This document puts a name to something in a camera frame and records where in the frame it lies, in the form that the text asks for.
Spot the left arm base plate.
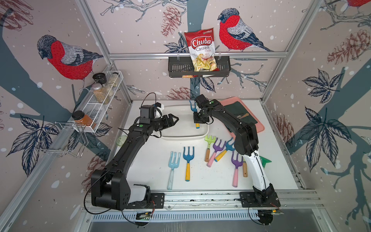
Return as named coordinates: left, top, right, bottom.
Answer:
left=125, top=192, right=165, bottom=209

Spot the purple rake pink handle lower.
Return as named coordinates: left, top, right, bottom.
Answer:
left=231, top=151, right=243, bottom=188

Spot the wire cup holder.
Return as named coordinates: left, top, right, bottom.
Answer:
left=35, top=121, right=89, bottom=158

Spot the dark green cloth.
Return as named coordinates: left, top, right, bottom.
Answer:
left=225, top=101, right=258, bottom=124

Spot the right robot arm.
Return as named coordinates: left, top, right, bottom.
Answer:
left=195, top=95, right=275, bottom=205

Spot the teal rake yellow handle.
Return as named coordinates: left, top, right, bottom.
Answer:
left=214, top=137, right=235, bottom=162

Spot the black lid spice jar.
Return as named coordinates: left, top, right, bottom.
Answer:
left=92, top=72, right=107, bottom=87

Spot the green rake wooden handle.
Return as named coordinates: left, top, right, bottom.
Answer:
left=204, top=135, right=216, bottom=162

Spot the blue claw rake yellow handle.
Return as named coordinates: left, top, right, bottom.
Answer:
left=189, top=100, right=200, bottom=129

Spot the light blue rake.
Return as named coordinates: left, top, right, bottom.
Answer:
left=167, top=151, right=181, bottom=190

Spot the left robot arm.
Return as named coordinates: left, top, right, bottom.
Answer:
left=90, top=114, right=179, bottom=211

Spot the purple rake pink handle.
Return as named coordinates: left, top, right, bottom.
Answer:
left=231, top=151, right=243, bottom=188
left=207, top=139, right=226, bottom=167

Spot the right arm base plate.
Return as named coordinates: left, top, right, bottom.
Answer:
left=239, top=191, right=281, bottom=208

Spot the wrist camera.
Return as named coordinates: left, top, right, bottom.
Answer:
left=140, top=102, right=164, bottom=119
left=195, top=94, right=214, bottom=109

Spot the green plastic cup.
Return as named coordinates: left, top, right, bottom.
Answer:
left=116, top=135, right=127, bottom=147

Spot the clear spice jar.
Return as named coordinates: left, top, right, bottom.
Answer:
left=108, top=72, right=120, bottom=88

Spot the silver lid spice jar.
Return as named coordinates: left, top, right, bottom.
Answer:
left=91, top=83, right=110, bottom=104

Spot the Chuba cassava chips bag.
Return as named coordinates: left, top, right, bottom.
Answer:
left=185, top=28, right=219, bottom=72

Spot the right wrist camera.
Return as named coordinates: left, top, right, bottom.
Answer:
left=195, top=94, right=214, bottom=109

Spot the black wall basket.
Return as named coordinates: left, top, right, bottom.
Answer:
left=168, top=56, right=231, bottom=78

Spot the pink tray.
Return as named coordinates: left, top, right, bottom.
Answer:
left=220, top=97, right=265, bottom=132

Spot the orange spice jar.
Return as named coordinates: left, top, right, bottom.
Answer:
left=72, top=110, right=93, bottom=126

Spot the white wire spice rack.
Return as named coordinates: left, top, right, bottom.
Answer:
left=71, top=71, right=123, bottom=136

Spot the white storage box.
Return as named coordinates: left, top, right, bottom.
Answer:
left=161, top=105, right=209, bottom=141

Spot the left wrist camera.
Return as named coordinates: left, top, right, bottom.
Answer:
left=140, top=102, right=164, bottom=119

